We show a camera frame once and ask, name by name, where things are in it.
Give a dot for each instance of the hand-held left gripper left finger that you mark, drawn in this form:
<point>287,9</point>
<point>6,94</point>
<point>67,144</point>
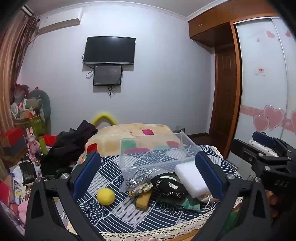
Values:
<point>89,171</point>

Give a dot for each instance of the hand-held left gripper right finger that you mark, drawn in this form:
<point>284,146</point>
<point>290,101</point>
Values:
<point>208,176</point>

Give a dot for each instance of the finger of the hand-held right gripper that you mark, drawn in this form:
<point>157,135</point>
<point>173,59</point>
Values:
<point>242,151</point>
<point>264,138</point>

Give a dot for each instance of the white foam block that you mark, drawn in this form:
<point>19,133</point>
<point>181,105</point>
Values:
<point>189,178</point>

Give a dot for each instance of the yellow soft ball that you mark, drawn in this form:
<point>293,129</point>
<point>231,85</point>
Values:
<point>106,196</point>

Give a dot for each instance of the black patterned cloth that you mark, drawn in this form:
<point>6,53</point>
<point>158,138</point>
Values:
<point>168,186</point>

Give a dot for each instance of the bagged silver mesh scrubber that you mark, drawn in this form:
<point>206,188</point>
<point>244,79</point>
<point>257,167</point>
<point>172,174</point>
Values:
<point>136,178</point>

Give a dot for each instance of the floral fabric scrunchie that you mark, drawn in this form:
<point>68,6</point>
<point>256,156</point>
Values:
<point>140,188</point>

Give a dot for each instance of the clear plastic storage box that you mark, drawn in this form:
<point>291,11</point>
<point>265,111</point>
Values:
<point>148,160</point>

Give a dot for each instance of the yellow sponge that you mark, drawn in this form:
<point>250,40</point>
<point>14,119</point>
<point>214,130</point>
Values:
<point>143,201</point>

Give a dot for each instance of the white plastic device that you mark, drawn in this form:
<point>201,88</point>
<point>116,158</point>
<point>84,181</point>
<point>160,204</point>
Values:
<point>263,148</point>

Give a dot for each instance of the black clothing pile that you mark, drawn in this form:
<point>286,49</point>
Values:
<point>67,146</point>

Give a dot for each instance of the green cloth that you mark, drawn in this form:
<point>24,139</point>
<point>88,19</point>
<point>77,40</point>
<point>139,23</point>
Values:
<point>185,205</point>

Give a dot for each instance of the heart-print wardrobe sliding door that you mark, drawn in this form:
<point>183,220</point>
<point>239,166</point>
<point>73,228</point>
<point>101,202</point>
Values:
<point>261,97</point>

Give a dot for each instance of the beige patchwork blanket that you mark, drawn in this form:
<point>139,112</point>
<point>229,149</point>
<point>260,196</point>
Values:
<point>115,136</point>

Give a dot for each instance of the red cloth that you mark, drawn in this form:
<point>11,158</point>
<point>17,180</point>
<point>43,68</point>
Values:
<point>50,139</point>

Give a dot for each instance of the green tube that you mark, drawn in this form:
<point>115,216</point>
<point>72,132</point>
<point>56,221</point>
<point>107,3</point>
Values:
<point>43,144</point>

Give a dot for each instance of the blue wave-patterned cloth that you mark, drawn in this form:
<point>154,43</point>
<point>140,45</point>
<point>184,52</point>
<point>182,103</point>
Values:
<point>120,215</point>

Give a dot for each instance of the yellow curved foam tube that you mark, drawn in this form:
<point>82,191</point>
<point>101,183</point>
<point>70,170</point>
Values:
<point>101,117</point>

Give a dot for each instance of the brown wooden door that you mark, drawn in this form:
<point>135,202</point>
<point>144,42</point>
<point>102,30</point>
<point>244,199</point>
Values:
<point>225,92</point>

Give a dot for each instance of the black plastic bag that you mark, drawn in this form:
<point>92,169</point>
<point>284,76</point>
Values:
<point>27,172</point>

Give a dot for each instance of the pink rabbit doll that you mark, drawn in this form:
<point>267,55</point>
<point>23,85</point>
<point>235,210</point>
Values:
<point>32,143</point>

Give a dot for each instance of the red and white sticker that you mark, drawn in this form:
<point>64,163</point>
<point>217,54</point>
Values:
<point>260,71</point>

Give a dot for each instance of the green paper bag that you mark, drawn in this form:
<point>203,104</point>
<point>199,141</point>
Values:
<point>34,125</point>

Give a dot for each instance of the pink plush toy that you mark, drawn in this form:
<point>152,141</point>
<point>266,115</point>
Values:
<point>22,209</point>

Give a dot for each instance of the cream lace cloth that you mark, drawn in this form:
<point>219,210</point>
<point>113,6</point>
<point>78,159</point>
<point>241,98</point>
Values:
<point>150,235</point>

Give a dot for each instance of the red box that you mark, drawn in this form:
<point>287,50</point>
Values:
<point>12,135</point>

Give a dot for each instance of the small black monitor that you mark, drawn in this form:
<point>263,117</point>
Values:
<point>107,75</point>

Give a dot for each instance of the wooden overhead cabinet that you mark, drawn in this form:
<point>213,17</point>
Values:
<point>208,25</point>

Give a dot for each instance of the brown striped curtain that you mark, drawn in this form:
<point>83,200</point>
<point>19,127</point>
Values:
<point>13,58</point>

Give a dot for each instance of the white air conditioner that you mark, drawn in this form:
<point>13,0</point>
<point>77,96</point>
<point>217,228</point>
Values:
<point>59,20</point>

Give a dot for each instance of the wall-mounted black television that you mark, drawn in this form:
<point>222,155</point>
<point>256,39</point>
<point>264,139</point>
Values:
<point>109,49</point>

